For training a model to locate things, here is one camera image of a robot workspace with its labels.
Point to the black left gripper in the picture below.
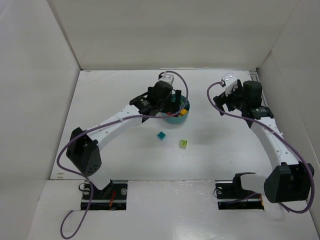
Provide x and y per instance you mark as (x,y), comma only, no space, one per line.
(169,96)

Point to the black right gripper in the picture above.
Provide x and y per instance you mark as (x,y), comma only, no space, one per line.
(225,100)

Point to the yellow orange lego brick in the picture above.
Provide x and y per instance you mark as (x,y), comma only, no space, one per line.
(183,112)

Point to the orange teardrop lego plate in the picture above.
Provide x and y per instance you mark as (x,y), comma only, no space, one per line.
(170,114)

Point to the teal square lego brick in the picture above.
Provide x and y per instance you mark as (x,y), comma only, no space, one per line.
(161,135)

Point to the green lego brick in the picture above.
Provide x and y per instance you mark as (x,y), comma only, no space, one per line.
(183,143)

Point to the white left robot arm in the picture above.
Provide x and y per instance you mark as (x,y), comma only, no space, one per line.
(85,148)

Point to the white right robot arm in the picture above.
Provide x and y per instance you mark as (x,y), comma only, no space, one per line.
(291,178)

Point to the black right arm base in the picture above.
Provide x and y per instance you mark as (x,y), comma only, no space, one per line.
(231,196)

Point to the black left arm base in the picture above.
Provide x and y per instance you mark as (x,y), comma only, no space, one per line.
(112,198)

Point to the teal round divided container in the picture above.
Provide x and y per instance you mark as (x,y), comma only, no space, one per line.
(177,120)

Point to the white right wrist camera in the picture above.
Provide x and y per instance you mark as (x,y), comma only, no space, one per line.
(230,83)

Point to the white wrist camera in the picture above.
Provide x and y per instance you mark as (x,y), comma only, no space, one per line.
(230,83)
(166,77)

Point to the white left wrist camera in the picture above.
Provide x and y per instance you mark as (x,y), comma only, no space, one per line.
(166,77)

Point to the aluminium rail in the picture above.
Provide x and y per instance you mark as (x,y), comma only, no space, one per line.
(266,130)

